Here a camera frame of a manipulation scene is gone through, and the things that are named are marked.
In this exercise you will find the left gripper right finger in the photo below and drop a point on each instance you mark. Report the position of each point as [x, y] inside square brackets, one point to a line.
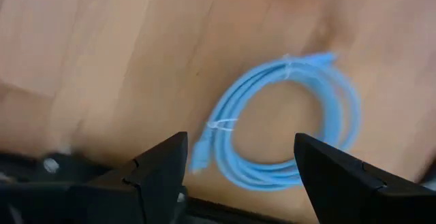
[357, 200]

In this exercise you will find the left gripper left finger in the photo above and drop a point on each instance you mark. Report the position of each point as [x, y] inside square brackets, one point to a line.
[102, 203]

